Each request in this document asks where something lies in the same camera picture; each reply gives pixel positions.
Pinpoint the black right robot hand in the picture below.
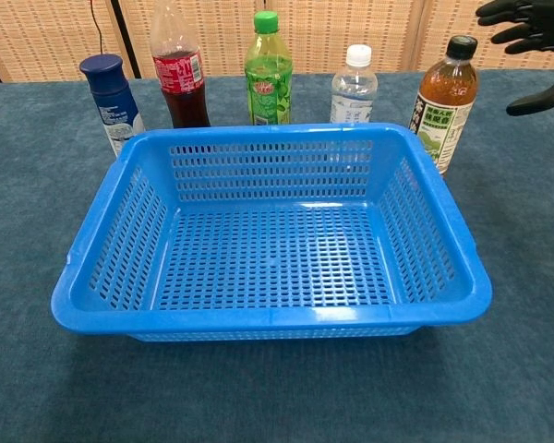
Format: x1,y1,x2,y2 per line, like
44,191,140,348
476,0,554,116

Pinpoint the brown tea bottle black cap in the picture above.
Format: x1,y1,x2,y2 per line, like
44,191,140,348
409,35,479,178

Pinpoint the clear water bottle white cap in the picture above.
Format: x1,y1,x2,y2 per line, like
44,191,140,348
330,43,379,125

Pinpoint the green tea bottle green cap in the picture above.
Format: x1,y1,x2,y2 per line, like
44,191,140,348
244,10,294,126

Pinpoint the cola bottle red label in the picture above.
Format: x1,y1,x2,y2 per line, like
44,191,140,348
150,0,212,129

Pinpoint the navy and white milk bottle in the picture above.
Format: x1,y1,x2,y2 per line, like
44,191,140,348
78,54,147,158

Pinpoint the blue perforated plastic basket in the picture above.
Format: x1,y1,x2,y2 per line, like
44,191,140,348
50,122,494,343

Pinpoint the woven bamboo folding screen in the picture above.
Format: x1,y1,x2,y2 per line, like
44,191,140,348
0,0,554,83

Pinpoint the teal table cloth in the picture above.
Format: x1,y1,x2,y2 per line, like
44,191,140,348
0,68,554,443

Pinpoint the thin black hanging cable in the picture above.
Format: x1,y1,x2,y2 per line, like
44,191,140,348
90,0,107,57

